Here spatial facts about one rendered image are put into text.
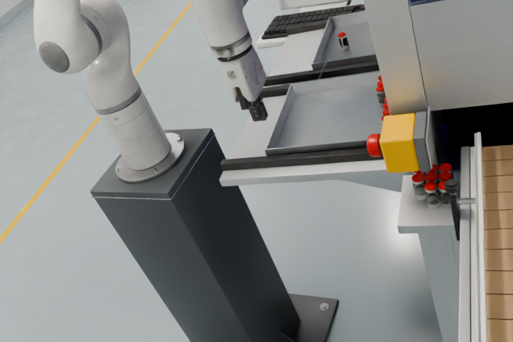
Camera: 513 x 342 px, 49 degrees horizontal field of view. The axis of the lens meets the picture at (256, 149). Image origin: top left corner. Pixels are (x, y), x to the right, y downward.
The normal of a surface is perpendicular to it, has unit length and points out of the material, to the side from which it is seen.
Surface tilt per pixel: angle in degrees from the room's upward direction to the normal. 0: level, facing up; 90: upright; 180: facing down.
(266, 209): 0
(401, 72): 90
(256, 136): 0
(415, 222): 0
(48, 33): 65
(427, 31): 90
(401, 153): 90
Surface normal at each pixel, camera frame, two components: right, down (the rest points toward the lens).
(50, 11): -0.27, 0.28
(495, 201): -0.32, -0.77
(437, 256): -0.27, 0.63
